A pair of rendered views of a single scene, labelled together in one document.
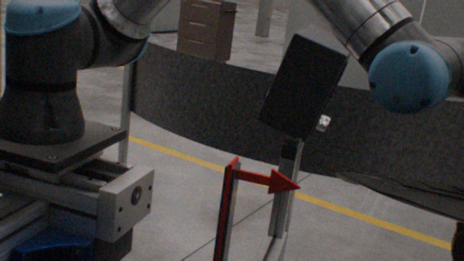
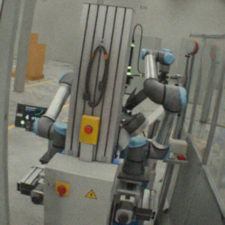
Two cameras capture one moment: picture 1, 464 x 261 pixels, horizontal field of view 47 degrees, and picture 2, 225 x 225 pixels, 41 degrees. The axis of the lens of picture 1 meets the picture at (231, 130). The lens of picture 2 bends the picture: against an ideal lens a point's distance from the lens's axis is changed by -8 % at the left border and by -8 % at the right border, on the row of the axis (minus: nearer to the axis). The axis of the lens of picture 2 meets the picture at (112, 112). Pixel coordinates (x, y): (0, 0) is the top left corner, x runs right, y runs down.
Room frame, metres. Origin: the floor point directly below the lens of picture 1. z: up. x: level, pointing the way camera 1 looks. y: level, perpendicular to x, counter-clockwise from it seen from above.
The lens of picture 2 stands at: (0.97, 2.32, 1.89)
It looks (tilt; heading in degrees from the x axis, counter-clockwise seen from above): 14 degrees down; 259
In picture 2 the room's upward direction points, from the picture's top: 8 degrees clockwise
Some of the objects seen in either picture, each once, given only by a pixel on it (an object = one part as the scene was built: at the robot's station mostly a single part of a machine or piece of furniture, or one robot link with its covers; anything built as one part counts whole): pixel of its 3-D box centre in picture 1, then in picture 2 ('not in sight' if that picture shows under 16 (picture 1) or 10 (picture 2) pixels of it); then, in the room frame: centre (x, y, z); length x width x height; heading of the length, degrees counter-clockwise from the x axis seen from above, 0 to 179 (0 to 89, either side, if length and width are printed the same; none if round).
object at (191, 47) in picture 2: not in sight; (191, 47); (-0.30, -0.61, 1.88); 0.16 x 0.07 x 0.16; 112
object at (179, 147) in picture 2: not in sight; (177, 146); (-0.24, -0.40, 0.92); 0.17 x 0.16 x 0.11; 167
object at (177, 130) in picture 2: not in sight; (175, 140); (-0.30, -0.61, 0.90); 0.08 x 0.06 x 1.80; 112
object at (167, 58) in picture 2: not in sight; (166, 58); (0.28, 0.32, 1.78); 0.11 x 0.11 x 0.08; 81
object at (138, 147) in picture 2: not in sight; (138, 147); (0.42, 0.48, 1.20); 0.13 x 0.12 x 0.14; 171
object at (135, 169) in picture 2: not in sight; (134, 164); (0.42, 0.48, 1.09); 0.15 x 0.15 x 0.10
